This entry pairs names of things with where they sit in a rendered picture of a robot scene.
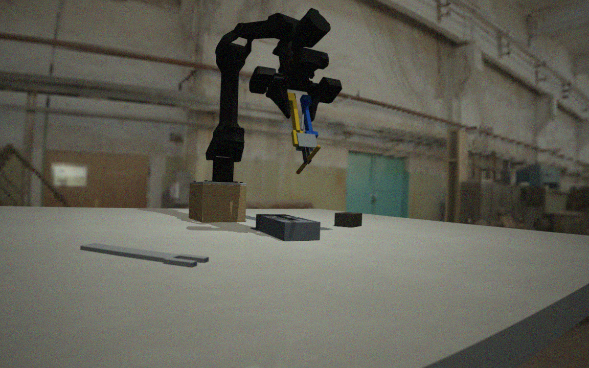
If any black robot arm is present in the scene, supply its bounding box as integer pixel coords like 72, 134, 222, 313
206, 8, 331, 183

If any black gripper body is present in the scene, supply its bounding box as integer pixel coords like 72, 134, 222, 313
249, 51, 342, 104

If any orange rod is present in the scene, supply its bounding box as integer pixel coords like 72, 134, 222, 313
296, 145, 321, 174

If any grey forked flat bar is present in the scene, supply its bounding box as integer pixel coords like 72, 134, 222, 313
80, 243, 209, 267

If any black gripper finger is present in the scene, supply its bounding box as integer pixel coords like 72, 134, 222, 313
265, 78, 290, 119
309, 84, 328, 122

